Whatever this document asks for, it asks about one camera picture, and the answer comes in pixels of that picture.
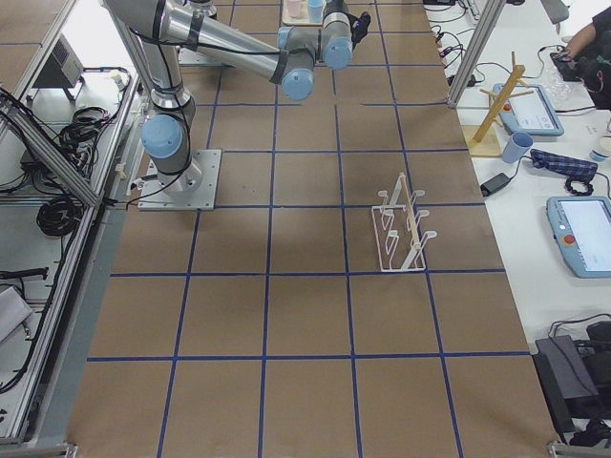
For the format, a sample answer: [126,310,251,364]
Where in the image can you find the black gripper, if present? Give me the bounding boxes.
[349,11,371,47]

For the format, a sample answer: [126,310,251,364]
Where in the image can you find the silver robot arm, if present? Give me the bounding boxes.
[105,1,370,195]

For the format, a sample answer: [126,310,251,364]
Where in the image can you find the bright blue plastic cup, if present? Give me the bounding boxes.
[307,0,326,23]

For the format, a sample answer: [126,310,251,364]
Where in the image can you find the pink plastic cup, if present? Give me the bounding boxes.
[285,0,302,18]

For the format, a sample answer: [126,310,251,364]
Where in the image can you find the blue cup on side table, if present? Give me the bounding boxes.
[501,132,534,163]

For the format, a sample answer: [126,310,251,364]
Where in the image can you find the paper cup on side table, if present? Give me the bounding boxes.
[589,136,611,162]

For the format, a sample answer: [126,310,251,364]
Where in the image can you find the cream serving tray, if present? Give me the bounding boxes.
[282,0,323,26]

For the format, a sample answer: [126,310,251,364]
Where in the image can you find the wooden mug tree stand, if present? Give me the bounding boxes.
[463,52,534,157]

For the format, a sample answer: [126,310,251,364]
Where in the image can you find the upper blue teach pendant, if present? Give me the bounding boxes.
[498,84,564,136]

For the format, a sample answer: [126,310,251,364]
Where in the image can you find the blue teach pendant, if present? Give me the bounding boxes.
[498,84,564,136]
[546,196,610,279]

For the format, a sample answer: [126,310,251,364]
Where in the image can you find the black power adapter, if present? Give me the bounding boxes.
[479,173,512,198]

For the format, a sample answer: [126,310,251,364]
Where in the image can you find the person in black shirt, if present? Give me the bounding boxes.
[559,8,610,110]

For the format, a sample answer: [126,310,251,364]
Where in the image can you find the blue plaid cloth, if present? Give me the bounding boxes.
[530,149,598,181]

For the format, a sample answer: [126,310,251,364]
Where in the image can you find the lower blue teach pendant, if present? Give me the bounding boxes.
[546,196,610,279]

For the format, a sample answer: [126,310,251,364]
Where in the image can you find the grey electronics box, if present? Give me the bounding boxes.
[32,34,84,89]

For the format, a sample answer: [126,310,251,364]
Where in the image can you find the white wire cup rack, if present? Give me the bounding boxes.
[370,172,437,273]

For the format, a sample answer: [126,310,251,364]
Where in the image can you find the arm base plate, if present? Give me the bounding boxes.
[137,149,221,211]

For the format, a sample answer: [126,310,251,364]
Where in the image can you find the coiled black cables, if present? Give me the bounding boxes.
[36,196,83,237]

